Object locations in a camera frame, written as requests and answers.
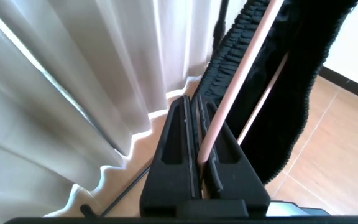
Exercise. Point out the beige curtain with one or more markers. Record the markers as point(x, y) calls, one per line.
point(73, 93)

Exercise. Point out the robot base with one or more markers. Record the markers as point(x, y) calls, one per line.
point(291, 210)

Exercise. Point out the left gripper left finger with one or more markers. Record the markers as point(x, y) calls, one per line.
point(172, 180)

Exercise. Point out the black shorts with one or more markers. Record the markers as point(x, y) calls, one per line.
point(291, 109)

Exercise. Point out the pink clothes hanger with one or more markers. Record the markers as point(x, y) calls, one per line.
point(247, 62)

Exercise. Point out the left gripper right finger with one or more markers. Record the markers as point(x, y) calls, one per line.
point(238, 180)

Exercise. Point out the black clothes rack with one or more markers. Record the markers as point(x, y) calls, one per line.
point(221, 25)

